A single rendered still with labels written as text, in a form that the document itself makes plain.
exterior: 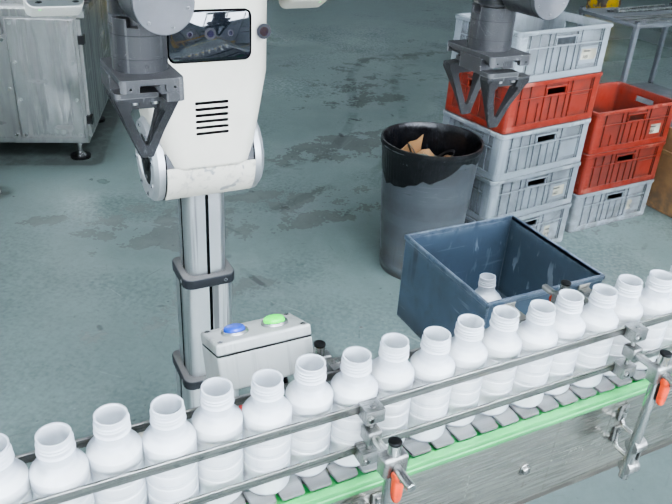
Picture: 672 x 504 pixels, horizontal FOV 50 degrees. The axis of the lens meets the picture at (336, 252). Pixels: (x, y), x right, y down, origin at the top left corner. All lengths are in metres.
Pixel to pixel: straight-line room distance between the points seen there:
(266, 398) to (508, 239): 1.12
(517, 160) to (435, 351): 2.52
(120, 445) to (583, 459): 0.75
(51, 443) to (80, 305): 2.35
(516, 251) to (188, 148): 0.89
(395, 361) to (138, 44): 0.48
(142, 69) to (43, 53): 3.65
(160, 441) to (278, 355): 0.25
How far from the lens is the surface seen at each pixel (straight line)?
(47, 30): 4.39
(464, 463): 1.07
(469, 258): 1.81
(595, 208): 4.13
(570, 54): 3.46
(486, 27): 0.97
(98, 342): 2.95
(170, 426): 0.83
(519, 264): 1.84
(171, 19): 0.71
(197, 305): 1.51
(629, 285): 1.16
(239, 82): 1.30
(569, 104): 3.56
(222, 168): 1.35
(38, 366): 2.88
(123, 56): 0.78
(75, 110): 4.49
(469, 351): 0.99
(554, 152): 3.60
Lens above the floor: 1.70
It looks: 29 degrees down
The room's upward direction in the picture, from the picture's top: 4 degrees clockwise
